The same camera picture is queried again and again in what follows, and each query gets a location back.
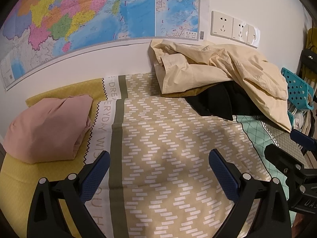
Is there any cream yellow shirt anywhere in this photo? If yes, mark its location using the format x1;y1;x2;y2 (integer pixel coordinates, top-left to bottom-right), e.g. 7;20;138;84
150;39;292;132

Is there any teal quilted blanket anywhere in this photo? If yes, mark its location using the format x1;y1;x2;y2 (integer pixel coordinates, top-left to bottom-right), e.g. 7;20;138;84
235;113;310;226

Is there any teal plastic basket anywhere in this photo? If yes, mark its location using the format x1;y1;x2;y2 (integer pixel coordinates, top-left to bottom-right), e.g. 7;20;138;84
281;68;314;111

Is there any folded pink garment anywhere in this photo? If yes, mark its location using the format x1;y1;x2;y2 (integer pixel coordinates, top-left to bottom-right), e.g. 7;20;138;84
3;95;93;164

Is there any black garment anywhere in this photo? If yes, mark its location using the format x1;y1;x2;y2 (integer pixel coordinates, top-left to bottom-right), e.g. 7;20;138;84
185;81;264;121

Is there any patterned beige bed sheet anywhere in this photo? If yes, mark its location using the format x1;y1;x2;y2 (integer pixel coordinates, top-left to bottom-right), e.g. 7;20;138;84
85;74;264;237

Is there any olive green garment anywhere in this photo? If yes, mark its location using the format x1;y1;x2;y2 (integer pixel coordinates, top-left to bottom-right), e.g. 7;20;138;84
159;83;218;98

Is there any white wall switch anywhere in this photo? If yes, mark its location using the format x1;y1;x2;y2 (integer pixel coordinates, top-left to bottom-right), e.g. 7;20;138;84
246;25;261;48

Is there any white wall socket panel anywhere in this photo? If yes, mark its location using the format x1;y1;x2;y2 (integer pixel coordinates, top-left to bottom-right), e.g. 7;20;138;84
211;11;233;39

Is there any colourful wall map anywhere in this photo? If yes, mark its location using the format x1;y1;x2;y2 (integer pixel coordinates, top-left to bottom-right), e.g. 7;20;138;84
1;0;200;88

